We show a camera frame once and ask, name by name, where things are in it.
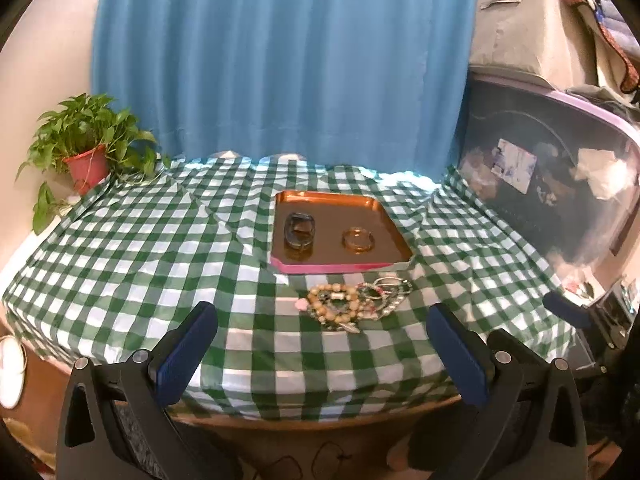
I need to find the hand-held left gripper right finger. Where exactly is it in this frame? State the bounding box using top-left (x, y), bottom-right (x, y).
top-left (428, 302), bottom-right (588, 480)

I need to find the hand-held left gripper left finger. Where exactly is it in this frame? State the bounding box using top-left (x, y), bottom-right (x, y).
top-left (56, 301), bottom-right (219, 480)

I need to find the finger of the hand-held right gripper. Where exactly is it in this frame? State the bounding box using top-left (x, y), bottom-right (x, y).
top-left (542, 291), bottom-right (592, 330)

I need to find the pink bead bracelet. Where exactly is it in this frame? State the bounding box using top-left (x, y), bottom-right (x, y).
top-left (375, 275), bottom-right (413, 297)

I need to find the clear crystal bracelet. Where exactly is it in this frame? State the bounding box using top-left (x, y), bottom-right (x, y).
top-left (295, 284), bottom-right (361, 322)

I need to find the copper tray with pink rim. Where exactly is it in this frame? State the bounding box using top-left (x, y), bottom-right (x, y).
top-left (270, 190), bottom-right (414, 275)

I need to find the green checked tablecloth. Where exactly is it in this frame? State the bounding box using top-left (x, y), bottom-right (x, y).
top-left (0, 151), bottom-right (596, 421)

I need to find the clear storage bin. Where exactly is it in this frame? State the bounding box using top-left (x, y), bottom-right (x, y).
top-left (457, 71), bottom-right (640, 283)

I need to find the amber bangle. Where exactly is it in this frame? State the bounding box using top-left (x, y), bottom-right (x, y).
top-left (342, 227), bottom-right (375, 252)

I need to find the white slipper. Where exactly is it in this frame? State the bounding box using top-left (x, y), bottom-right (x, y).
top-left (0, 335), bottom-right (27, 409)

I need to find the red flower pot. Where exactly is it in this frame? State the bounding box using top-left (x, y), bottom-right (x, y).
top-left (62, 144), bottom-right (110, 196)

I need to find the green potted plant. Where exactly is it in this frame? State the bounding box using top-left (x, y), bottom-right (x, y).
top-left (16, 92), bottom-right (173, 235)

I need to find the grey fabric storage box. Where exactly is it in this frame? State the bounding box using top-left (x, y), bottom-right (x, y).
top-left (469, 0), bottom-right (601, 88)

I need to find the blue curtain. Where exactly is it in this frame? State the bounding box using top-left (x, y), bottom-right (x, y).
top-left (91, 0), bottom-right (551, 173)

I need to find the black bracelet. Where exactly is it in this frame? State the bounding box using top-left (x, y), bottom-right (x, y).
top-left (284, 212), bottom-right (317, 252)

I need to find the patterned bag strap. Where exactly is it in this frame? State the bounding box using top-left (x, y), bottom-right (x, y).
top-left (550, 0), bottom-right (640, 95)

